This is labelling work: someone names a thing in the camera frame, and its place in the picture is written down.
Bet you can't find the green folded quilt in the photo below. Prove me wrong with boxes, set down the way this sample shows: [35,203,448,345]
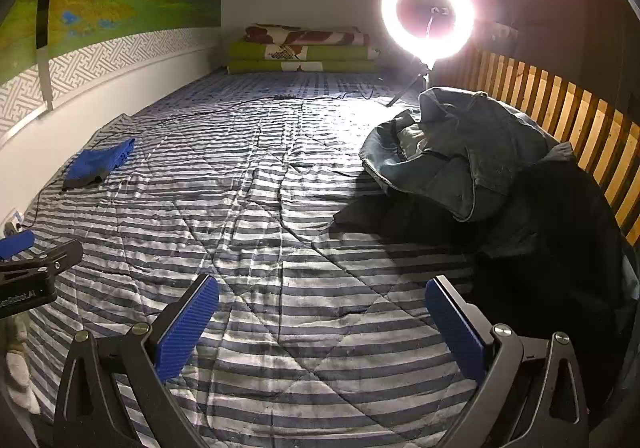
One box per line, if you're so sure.
[226,59,377,75]
[227,42,378,63]

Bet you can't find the light blue denim jeans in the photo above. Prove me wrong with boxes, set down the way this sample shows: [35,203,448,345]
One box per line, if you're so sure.
[359,87,576,221]

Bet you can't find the wooden slatted bed rail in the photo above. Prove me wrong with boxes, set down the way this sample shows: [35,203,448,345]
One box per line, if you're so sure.
[435,20,640,249]

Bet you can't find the ring light on tripod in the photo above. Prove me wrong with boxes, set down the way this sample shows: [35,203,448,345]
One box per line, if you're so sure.
[381,0,476,108]

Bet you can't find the white power strip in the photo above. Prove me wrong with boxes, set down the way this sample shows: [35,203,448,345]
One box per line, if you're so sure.
[2,210,26,235]

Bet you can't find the blue and black folded garment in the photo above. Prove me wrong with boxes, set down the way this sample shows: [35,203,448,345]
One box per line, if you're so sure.
[62,138,136,190]

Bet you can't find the person's left hand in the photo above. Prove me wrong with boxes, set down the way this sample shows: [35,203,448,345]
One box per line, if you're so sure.
[2,315,38,411]

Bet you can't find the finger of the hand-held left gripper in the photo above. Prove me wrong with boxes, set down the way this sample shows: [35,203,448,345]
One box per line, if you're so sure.
[0,239,85,280]
[0,232,36,261]

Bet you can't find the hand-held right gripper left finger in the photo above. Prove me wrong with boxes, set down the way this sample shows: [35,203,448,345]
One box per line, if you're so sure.
[52,273,221,448]

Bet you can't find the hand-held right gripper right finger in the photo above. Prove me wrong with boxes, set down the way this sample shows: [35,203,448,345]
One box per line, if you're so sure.
[425,274,592,448]

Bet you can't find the striped blanket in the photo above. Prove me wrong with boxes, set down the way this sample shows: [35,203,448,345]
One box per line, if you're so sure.
[10,70,501,448]

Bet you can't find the black cable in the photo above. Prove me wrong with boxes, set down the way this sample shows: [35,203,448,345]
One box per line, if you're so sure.
[20,83,381,229]

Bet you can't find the black and white hanging strap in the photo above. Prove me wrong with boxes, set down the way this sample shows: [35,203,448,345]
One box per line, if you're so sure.
[35,0,58,111]

